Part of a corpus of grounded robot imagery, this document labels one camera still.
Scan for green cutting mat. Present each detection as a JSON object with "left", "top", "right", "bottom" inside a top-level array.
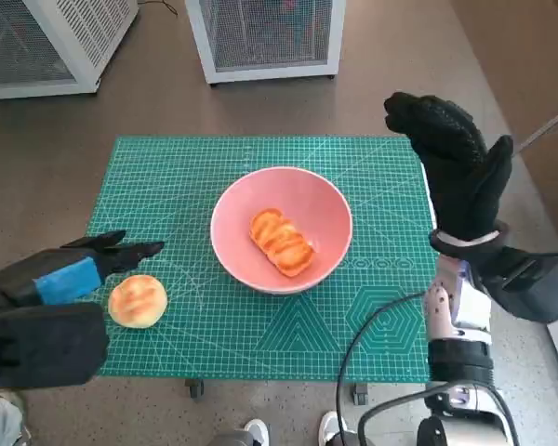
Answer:
[{"left": 86, "top": 134, "right": 442, "bottom": 385}]

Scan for pink bowl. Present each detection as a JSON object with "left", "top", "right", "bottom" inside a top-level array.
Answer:
[{"left": 209, "top": 166, "right": 353, "bottom": 296}]

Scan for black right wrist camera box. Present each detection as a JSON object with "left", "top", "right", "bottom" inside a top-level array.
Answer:
[{"left": 473, "top": 245, "right": 558, "bottom": 325}]

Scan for white cabinet with perforated side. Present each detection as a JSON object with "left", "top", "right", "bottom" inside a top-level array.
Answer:
[{"left": 0, "top": 0, "right": 140, "bottom": 100}]

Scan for grey chair leg with caster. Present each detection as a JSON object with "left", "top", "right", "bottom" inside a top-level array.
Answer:
[{"left": 515, "top": 90, "right": 558, "bottom": 157}]

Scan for orange sliced toy bread loaf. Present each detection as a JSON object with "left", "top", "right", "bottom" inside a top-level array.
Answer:
[{"left": 249, "top": 207, "right": 316, "bottom": 279}]

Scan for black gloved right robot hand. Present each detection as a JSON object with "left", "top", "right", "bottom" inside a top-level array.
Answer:
[{"left": 383, "top": 91, "right": 515, "bottom": 243}]

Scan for thin black floor cable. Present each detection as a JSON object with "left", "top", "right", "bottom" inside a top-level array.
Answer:
[{"left": 137, "top": 0, "right": 180, "bottom": 16}]

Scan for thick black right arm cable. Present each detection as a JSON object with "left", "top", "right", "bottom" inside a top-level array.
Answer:
[{"left": 356, "top": 382, "right": 525, "bottom": 446}]

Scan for round toy bread bun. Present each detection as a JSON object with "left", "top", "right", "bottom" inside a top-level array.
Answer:
[{"left": 107, "top": 273, "right": 169, "bottom": 330}]

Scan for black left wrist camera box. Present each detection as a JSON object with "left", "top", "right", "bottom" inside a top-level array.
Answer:
[{"left": 0, "top": 301, "right": 111, "bottom": 389}]

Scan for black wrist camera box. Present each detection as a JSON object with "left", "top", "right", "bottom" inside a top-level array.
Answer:
[
  {"left": 0, "top": 301, "right": 111, "bottom": 389},
  {"left": 473, "top": 245, "right": 558, "bottom": 325}
]

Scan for white shoe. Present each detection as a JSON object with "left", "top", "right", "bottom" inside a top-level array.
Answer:
[
  {"left": 317, "top": 409, "right": 351, "bottom": 446},
  {"left": 243, "top": 416, "right": 272, "bottom": 446}
]

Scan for white mesh front cabinet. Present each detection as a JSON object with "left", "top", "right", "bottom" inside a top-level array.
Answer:
[{"left": 184, "top": 0, "right": 347, "bottom": 85}]

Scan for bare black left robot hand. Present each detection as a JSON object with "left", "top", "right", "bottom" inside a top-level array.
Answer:
[{"left": 0, "top": 230, "right": 166, "bottom": 313}]

